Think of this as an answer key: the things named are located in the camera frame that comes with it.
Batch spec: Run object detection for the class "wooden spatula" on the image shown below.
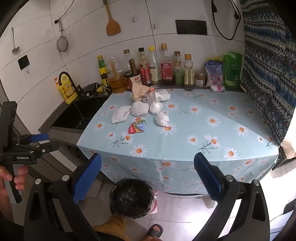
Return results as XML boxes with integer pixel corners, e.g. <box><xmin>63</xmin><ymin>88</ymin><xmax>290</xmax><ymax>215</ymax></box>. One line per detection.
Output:
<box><xmin>103</xmin><ymin>0</ymin><xmax>121</xmax><ymax>36</ymax></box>

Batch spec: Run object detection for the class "green plastic bag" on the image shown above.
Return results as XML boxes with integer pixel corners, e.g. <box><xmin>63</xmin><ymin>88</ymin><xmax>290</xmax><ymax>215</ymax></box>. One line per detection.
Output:
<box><xmin>223</xmin><ymin>52</ymin><xmax>243</xmax><ymax>88</ymax></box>

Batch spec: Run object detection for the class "black sink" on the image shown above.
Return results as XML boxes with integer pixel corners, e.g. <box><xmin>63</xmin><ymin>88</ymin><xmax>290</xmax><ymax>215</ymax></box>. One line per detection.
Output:
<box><xmin>49</xmin><ymin>95</ymin><xmax>110</xmax><ymax>134</ymax></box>

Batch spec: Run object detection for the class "light blue daisy tablecloth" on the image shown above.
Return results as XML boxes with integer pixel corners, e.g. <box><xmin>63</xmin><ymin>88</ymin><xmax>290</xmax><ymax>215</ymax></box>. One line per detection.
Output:
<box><xmin>76</xmin><ymin>89</ymin><xmax>280</xmax><ymax>195</ymax></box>

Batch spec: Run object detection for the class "crumpled white paper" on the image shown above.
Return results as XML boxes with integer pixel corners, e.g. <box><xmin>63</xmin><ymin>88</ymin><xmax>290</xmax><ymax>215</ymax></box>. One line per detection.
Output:
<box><xmin>155</xmin><ymin>89</ymin><xmax>171</xmax><ymax>101</ymax></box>

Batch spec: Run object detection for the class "black wall socket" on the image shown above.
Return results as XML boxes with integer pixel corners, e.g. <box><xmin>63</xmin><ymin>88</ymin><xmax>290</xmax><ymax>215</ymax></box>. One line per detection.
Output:
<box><xmin>191</xmin><ymin>20</ymin><xmax>208</xmax><ymax>36</ymax></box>
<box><xmin>175</xmin><ymin>20</ymin><xmax>192</xmax><ymax>35</ymax></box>

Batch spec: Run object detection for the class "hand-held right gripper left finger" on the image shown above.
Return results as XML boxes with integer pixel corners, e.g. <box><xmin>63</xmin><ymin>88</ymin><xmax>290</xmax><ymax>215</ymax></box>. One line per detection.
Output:
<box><xmin>23</xmin><ymin>153</ymin><xmax>102</xmax><ymax>241</ymax></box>

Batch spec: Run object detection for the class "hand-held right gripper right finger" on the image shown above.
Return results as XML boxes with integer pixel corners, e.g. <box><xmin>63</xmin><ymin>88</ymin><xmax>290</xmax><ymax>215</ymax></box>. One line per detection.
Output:
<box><xmin>194</xmin><ymin>152</ymin><xmax>275</xmax><ymax>241</ymax></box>

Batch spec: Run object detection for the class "green drink bottle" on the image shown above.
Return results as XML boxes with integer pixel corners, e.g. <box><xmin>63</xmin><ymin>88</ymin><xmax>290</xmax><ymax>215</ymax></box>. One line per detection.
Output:
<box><xmin>173</xmin><ymin>51</ymin><xmax>184</xmax><ymax>86</ymax></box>

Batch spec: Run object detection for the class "person's yellow pants leg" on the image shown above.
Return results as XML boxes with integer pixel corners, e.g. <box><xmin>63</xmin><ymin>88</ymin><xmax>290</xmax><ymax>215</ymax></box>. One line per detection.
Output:
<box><xmin>93</xmin><ymin>213</ymin><xmax>149</xmax><ymax>241</ymax></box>

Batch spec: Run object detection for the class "black power cable with plugs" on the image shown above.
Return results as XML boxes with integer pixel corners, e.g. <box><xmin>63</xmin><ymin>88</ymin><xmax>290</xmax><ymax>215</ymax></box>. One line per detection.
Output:
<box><xmin>212</xmin><ymin>0</ymin><xmax>242</xmax><ymax>40</ymax></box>

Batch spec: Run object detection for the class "small black wall switch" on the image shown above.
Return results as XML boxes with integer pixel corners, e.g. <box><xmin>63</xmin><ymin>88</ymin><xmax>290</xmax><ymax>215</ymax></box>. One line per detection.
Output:
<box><xmin>18</xmin><ymin>55</ymin><xmax>30</xmax><ymax>70</ymax></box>

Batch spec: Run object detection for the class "blue patterned curtain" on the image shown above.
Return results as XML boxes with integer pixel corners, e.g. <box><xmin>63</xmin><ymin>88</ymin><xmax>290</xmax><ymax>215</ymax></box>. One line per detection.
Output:
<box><xmin>240</xmin><ymin>0</ymin><xmax>296</xmax><ymax>147</ymax></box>

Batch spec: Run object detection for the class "colourful snack wrapper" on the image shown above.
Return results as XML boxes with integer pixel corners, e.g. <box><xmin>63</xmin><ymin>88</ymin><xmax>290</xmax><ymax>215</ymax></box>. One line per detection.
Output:
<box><xmin>128</xmin><ymin>119</ymin><xmax>147</xmax><ymax>134</ymax></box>

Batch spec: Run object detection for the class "clear bag of pink packets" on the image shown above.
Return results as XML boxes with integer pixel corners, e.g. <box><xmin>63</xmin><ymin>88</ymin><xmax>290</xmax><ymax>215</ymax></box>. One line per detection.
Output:
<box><xmin>204</xmin><ymin>61</ymin><xmax>225</xmax><ymax>88</ymax></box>

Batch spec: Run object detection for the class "white towel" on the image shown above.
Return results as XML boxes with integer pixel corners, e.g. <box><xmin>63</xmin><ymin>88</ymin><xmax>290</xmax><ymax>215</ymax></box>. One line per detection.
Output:
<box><xmin>111</xmin><ymin>105</ymin><xmax>132</xmax><ymax>124</ymax></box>

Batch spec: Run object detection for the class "bin with black liner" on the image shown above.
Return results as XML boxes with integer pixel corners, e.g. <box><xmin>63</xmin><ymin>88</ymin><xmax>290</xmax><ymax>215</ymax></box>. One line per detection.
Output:
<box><xmin>109</xmin><ymin>179</ymin><xmax>158</xmax><ymax>219</ymax></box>

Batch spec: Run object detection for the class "large dark red label bottle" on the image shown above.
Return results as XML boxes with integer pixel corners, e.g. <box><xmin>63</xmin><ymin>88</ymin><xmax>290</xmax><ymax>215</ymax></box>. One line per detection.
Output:
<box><xmin>159</xmin><ymin>43</ymin><xmax>175</xmax><ymax>86</ymax></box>

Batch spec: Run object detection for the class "white and red utensil cup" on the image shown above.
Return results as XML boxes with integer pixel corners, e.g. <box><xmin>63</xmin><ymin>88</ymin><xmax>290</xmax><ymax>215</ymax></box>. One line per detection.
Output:
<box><xmin>128</xmin><ymin>58</ymin><xmax>142</xmax><ymax>90</ymax></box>

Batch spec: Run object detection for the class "thin black hanging cable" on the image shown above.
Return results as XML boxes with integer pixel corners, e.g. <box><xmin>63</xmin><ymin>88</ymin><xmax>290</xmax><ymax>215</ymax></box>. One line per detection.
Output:
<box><xmin>54</xmin><ymin>0</ymin><xmax>77</xmax><ymax>24</ymax></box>

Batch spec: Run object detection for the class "metal mesh strainer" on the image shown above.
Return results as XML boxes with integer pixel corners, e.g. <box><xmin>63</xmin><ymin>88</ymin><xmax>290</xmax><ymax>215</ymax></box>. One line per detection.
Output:
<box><xmin>56</xmin><ymin>20</ymin><xmax>69</xmax><ymax>54</ymax></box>

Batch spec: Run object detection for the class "yellow cap clear bottle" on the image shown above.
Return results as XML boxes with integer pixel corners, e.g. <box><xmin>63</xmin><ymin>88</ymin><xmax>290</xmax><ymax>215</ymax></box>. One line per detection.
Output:
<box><xmin>148</xmin><ymin>46</ymin><xmax>161</xmax><ymax>85</ymax></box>

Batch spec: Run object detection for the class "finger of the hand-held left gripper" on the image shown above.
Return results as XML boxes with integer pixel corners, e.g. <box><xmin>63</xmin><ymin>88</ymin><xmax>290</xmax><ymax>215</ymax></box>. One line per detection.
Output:
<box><xmin>13</xmin><ymin>133</ymin><xmax>49</xmax><ymax>145</ymax></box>
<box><xmin>19</xmin><ymin>141</ymin><xmax>60</xmax><ymax>158</ymax></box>

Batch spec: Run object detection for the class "clear cooking oil bottle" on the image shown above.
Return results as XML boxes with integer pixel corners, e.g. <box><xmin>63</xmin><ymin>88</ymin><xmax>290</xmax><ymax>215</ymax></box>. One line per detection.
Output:
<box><xmin>108</xmin><ymin>57</ymin><xmax>128</xmax><ymax>93</ymax></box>

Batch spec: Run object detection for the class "white table leg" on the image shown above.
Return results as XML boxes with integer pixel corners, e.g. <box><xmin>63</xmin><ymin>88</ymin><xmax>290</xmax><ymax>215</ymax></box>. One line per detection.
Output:
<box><xmin>202</xmin><ymin>193</ymin><xmax>219</xmax><ymax>209</ymax></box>

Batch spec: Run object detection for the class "yellow cap olive liquid bottle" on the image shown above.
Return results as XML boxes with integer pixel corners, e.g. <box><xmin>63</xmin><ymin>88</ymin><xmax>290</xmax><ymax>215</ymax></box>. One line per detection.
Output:
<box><xmin>183</xmin><ymin>54</ymin><xmax>194</xmax><ymax>91</ymax></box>

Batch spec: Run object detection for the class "black faucet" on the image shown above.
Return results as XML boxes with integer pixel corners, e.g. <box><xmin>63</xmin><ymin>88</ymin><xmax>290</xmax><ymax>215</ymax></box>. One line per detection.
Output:
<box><xmin>58</xmin><ymin>72</ymin><xmax>82</xmax><ymax>97</ymax></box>

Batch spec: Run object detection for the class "green label yellow cap bottle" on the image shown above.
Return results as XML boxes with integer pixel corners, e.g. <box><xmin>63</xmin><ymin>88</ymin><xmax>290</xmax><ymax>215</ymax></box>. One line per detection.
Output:
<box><xmin>97</xmin><ymin>55</ymin><xmax>110</xmax><ymax>88</ymax></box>

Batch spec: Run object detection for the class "metal ladle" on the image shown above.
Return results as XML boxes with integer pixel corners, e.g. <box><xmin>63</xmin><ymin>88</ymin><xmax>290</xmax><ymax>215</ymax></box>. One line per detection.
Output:
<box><xmin>11</xmin><ymin>26</ymin><xmax>20</xmax><ymax>53</ymax></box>

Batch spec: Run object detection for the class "person's left hand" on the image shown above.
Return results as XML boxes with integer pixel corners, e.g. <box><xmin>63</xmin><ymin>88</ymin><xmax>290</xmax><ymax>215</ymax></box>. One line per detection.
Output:
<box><xmin>0</xmin><ymin>166</ymin><xmax>28</xmax><ymax>222</ymax></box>

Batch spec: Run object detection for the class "small brown jar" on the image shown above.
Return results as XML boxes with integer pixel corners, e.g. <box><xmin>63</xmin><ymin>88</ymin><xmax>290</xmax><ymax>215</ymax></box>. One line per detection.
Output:
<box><xmin>195</xmin><ymin>72</ymin><xmax>206</xmax><ymax>88</ymax></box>

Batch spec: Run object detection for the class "clear plastic bag white paper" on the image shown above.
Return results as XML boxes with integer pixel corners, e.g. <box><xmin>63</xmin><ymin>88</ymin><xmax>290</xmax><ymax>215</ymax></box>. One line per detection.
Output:
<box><xmin>131</xmin><ymin>101</ymin><xmax>149</xmax><ymax>117</ymax></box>

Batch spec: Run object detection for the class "dark grey slipper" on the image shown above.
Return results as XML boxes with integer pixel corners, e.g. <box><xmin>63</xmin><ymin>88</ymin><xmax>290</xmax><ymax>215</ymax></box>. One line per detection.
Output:
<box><xmin>141</xmin><ymin>223</ymin><xmax>164</xmax><ymax>241</ymax></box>

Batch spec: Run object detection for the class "crumpled grey wrapper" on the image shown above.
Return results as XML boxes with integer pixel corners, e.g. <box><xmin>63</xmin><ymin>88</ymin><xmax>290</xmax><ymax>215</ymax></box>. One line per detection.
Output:
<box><xmin>142</xmin><ymin>91</ymin><xmax>158</xmax><ymax>104</ymax></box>

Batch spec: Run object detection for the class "gold cap dark sauce bottle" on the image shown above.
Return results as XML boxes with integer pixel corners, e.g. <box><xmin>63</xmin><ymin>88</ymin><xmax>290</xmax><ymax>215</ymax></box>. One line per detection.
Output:
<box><xmin>122</xmin><ymin>49</ymin><xmax>133</xmax><ymax>73</ymax></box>

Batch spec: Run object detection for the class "black cap red label bottle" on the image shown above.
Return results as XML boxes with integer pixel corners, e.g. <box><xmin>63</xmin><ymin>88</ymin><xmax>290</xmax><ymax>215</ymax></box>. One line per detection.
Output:
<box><xmin>138</xmin><ymin>47</ymin><xmax>152</xmax><ymax>86</ymax></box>

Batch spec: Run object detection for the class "brown paper bag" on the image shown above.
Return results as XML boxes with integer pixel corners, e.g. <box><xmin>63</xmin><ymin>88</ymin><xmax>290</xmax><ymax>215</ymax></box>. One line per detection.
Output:
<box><xmin>131</xmin><ymin>83</ymin><xmax>150</xmax><ymax>102</ymax></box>

